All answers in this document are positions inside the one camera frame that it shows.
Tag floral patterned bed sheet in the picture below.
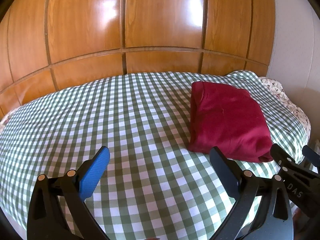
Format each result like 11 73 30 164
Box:
259 76 311 142

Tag green white checkered bedspread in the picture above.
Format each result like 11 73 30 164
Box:
1 71 310 239

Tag dark red embroidered sweater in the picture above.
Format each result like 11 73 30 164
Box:
188 81 273 163

